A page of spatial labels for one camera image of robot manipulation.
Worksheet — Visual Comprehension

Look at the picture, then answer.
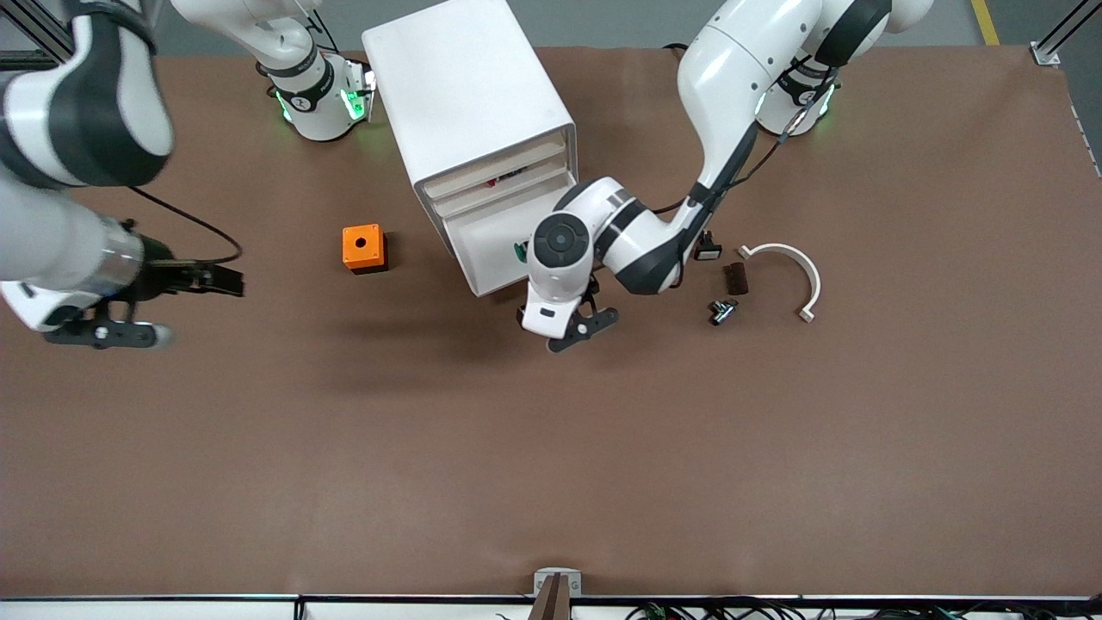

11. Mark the orange box with hole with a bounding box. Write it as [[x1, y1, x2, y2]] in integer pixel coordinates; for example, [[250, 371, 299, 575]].
[[342, 224, 389, 275]]

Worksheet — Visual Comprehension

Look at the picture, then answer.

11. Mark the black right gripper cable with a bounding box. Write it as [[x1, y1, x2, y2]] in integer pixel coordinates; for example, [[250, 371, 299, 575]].
[[127, 185, 245, 264]]

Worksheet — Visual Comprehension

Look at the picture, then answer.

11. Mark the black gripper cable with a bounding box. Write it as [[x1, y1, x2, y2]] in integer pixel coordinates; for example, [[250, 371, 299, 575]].
[[641, 76, 841, 216], [127, 185, 245, 264]]

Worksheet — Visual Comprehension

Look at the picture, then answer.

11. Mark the black right base cable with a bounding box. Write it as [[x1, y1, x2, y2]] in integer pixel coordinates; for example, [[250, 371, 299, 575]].
[[300, 7, 342, 54]]

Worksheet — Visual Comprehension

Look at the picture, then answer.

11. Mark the aluminium frame profile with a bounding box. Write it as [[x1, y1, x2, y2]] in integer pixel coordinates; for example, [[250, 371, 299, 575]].
[[0, 0, 83, 74], [1033, 0, 1102, 66]]

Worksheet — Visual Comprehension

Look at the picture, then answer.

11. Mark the grey metal bracket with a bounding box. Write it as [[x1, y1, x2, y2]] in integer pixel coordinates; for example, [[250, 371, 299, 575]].
[[534, 567, 583, 598]]

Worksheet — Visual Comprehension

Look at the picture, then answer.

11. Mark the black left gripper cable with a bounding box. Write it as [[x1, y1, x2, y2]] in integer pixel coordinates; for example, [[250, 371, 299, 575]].
[[641, 76, 841, 216]]

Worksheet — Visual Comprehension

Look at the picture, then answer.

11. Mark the white curved bracket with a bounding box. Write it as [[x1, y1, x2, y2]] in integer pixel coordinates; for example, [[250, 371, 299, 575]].
[[738, 243, 821, 324]]

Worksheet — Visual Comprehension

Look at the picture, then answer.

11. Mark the black cable bundle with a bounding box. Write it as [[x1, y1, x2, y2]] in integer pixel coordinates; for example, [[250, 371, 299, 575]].
[[624, 598, 1102, 620]]

